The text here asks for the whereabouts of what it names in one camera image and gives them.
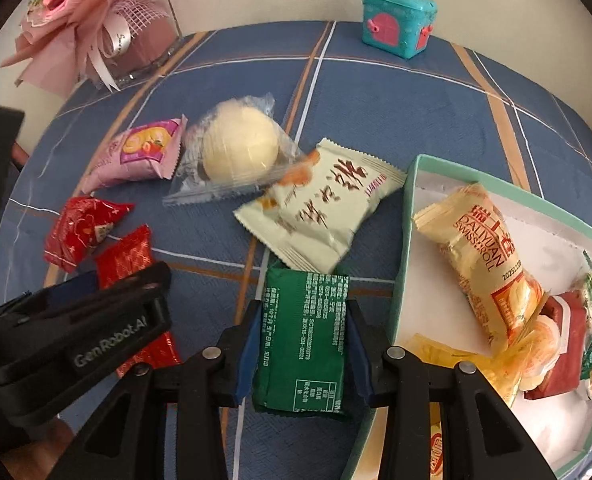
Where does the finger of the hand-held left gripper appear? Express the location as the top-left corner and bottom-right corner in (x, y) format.
(21, 270), (101, 307)
(0, 262), (173, 413)

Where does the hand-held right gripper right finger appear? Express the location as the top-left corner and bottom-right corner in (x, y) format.
(345, 299), (552, 480)

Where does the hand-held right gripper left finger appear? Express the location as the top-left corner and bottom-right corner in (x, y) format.
(46, 300), (264, 480)

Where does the red patterned snack packet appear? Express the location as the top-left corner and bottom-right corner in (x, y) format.
(95, 225), (183, 378)

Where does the green snack packet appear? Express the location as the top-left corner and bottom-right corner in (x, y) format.
(251, 260), (352, 416)

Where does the teal-rimmed white box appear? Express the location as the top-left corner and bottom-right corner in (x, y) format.
(340, 154), (592, 480)

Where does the yellow swiss roll packet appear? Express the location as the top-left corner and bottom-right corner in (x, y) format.
(412, 183), (549, 348)

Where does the dark red white-banded packet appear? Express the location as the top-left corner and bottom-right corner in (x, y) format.
(523, 291), (588, 400)

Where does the small glossy red packet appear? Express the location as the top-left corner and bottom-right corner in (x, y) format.
(43, 196), (135, 273)

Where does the yellow translucent snack packet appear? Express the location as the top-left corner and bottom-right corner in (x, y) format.
(405, 332), (522, 407)

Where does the pink snack packet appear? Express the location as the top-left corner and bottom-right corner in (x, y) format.
(79, 116), (188, 196)

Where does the pink paper flower bouquet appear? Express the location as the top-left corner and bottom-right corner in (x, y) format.
(0, 0), (211, 98)

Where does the orange translucent snack packet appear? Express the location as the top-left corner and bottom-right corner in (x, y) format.
(518, 310), (562, 391)

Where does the clear acrylic box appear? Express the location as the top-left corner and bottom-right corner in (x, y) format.
(103, 0), (184, 86)

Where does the clear-wrapped round pastry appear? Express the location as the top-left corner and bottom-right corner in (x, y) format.
(162, 92), (307, 207)

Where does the blue plaid tablecloth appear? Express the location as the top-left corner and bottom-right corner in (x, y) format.
(0, 20), (592, 480)

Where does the teal toy chest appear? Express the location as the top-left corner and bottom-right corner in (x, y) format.
(361, 0), (437, 59)

